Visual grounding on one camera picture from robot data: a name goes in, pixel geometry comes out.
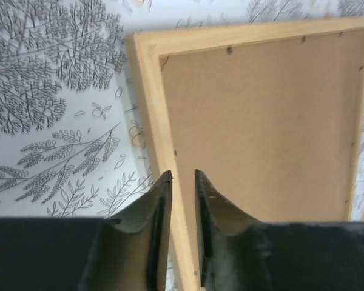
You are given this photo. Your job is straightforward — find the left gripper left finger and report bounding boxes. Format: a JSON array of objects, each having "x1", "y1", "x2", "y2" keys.
[{"x1": 0, "y1": 171, "x2": 172, "y2": 290}]

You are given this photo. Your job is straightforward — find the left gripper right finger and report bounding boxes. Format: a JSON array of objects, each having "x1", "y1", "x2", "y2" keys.
[{"x1": 195, "y1": 170, "x2": 364, "y2": 290}]

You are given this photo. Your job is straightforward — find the wooden picture frame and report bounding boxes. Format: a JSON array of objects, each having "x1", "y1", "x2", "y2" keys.
[{"x1": 126, "y1": 17, "x2": 364, "y2": 290}]

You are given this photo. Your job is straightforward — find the floral patterned table mat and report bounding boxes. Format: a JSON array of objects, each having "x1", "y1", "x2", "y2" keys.
[{"x1": 0, "y1": 0, "x2": 364, "y2": 291}]

